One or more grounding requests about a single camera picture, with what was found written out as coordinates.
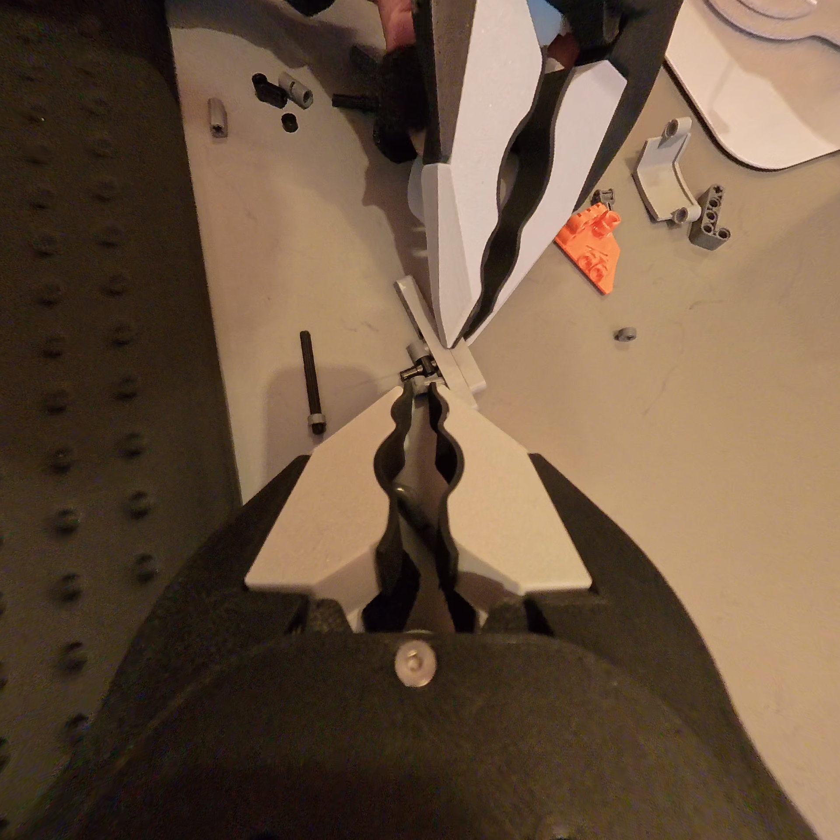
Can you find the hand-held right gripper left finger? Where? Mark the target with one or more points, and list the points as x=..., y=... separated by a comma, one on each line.
x=308, y=525

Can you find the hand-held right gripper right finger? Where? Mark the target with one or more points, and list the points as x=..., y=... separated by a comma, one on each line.
x=525, y=525

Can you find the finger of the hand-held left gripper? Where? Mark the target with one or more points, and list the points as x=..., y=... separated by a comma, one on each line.
x=479, y=131
x=577, y=144

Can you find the light grey double toy beam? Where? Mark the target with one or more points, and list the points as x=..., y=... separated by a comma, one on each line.
x=463, y=374

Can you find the small grey pin connector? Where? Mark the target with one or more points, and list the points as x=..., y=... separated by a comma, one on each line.
x=417, y=351
x=433, y=380

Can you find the short black toy pin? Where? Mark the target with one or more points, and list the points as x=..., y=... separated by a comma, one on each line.
x=413, y=371

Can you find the person's left hand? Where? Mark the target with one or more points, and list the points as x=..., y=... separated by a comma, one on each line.
x=400, y=26

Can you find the dark grey small toy connector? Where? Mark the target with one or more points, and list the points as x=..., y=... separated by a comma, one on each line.
x=602, y=199

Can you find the light grey curved toy panel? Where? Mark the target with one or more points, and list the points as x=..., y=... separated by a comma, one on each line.
x=659, y=177

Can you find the orange toy wedge panel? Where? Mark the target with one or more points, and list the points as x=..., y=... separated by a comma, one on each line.
x=594, y=256

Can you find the white rounded board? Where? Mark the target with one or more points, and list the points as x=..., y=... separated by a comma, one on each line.
x=754, y=98

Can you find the short black toy axle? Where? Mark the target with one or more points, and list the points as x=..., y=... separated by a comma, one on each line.
x=354, y=100

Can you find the long black toy axle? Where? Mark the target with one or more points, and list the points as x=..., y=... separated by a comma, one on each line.
x=310, y=380

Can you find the dark grey angled toy beam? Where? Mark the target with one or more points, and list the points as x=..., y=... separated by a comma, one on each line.
x=709, y=223

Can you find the small grey toy bush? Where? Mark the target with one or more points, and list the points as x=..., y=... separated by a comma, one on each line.
x=626, y=333

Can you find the grey toy sleeve tube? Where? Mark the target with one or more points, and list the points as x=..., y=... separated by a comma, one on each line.
x=218, y=118

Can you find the black dotted mat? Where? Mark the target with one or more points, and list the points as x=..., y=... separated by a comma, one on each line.
x=98, y=328

